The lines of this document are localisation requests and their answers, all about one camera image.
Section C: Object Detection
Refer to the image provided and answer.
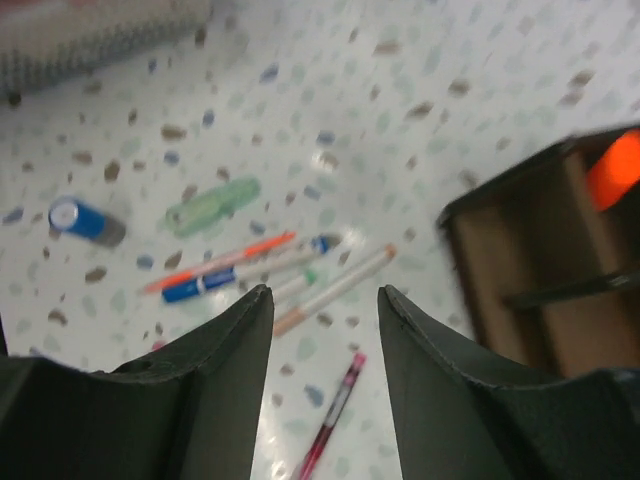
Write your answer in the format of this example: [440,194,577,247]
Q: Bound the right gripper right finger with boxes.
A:
[378,286,639,479]

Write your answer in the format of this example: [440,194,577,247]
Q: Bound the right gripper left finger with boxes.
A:
[1,285,274,479]

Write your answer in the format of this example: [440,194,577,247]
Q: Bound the red gel pen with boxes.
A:
[292,353,367,480]

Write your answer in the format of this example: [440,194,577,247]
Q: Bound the brown wooden desk organizer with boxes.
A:
[438,125,639,377]

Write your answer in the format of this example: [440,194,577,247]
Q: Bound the peach capped marker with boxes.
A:
[273,243,397,338]

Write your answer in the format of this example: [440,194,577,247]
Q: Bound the green capped marker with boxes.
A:
[272,268,317,304]

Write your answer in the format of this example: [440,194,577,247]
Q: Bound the orange black highlighter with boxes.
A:
[586,129,639,211]

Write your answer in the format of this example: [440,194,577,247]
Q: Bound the pink capped marker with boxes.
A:
[152,340,166,351]

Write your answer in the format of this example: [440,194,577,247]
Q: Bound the orange pen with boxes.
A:
[139,232,296,294]

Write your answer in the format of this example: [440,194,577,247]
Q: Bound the light green stapler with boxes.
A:
[165,176,261,238]

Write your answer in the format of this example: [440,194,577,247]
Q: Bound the blue battery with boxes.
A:
[48,196,126,248]

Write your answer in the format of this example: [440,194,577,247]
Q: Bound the white tray with cloths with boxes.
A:
[1,1,212,97]

